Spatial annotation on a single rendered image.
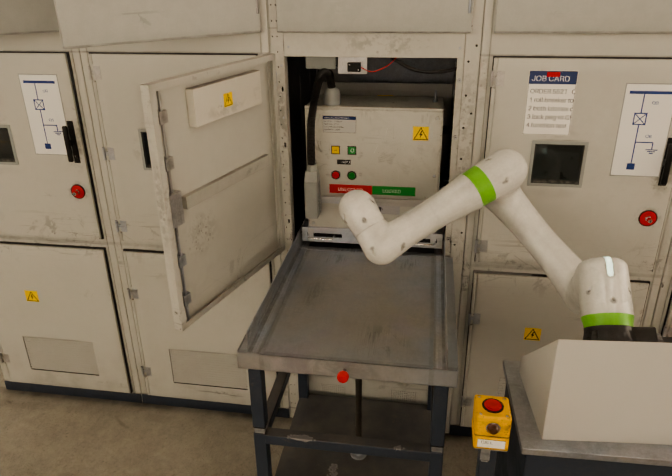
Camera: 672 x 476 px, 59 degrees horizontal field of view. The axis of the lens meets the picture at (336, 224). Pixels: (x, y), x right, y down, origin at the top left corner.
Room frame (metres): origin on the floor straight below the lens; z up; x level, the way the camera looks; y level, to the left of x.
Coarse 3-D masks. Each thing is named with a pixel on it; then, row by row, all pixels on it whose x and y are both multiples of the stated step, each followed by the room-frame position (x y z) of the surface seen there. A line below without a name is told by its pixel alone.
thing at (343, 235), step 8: (304, 224) 2.11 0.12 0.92; (304, 232) 2.09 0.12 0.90; (320, 232) 2.08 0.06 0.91; (328, 232) 2.07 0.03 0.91; (336, 232) 2.07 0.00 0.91; (344, 232) 2.06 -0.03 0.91; (440, 232) 2.02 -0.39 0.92; (304, 240) 2.09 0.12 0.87; (320, 240) 2.08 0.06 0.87; (328, 240) 2.07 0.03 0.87; (336, 240) 2.07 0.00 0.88; (344, 240) 2.06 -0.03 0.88; (352, 240) 2.06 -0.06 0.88; (424, 240) 2.01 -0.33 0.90; (440, 240) 2.00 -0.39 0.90; (440, 248) 2.00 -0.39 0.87
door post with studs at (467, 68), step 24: (480, 0) 1.96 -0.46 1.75; (480, 24) 1.96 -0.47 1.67; (456, 72) 1.97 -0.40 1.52; (456, 96) 1.97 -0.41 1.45; (456, 120) 1.97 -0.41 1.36; (456, 144) 1.97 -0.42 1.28; (456, 168) 1.97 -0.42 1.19; (456, 240) 1.96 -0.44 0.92; (456, 264) 1.96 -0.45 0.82; (456, 288) 1.96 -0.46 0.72; (456, 312) 1.96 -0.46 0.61
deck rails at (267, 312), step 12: (288, 252) 1.89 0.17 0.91; (300, 252) 2.02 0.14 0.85; (444, 252) 1.87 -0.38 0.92; (288, 264) 1.88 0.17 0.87; (444, 264) 1.80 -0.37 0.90; (276, 276) 1.72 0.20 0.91; (288, 276) 1.83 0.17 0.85; (444, 276) 1.74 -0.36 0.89; (276, 288) 1.71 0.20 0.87; (288, 288) 1.74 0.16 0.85; (444, 288) 1.68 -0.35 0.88; (264, 300) 1.57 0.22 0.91; (276, 300) 1.67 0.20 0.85; (444, 300) 1.62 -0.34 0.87; (264, 312) 1.56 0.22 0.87; (276, 312) 1.59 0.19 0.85; (444, 312) 1.56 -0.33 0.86; (252, 324) 1.44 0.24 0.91; (264, 324) 1.53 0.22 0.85; (444, 324) 1.51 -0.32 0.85; (252, 336) 1.43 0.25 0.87; (264, 336) 1.46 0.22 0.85; (444, 336) 1.45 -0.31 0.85; (252, 348) 1.40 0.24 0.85; (444, 348) 1.39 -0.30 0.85; (444, 360) 1.34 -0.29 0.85
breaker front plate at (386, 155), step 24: (360, 120) 2.06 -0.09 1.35; (384, 120) 2.05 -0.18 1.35; (408, 120) 2.04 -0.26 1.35; (432, 120) 2.02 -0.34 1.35; (336, 144) 2.08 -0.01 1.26; (360, 144) 2.06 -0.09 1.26; (384, 144) 2.05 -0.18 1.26; (408, 144) 2.04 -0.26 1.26; (432, 144) 2.02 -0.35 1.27; (336, 168) 2.08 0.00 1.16; (360, 168) 2.06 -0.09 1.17; (384, 168) 2.05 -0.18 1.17; (408, 168) 2.04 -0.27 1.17; (432, 168) 2.02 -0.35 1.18; (432, 192) 2.02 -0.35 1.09; (336, 216) 2.08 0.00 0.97; (384, 216) 2.05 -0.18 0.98
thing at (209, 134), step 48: (144, 96) 1.52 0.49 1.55; (192, 96) 1.66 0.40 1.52; (240, 96) 1.87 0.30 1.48; (192, 144) 1.68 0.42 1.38; (240, 144) 1.90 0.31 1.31; (192, 192) 1.64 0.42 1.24; (240, 192) 1.88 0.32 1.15; (192, 240) 1.64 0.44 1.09; (240, 240) 1.86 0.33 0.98; (192, 288) 1.61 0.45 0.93
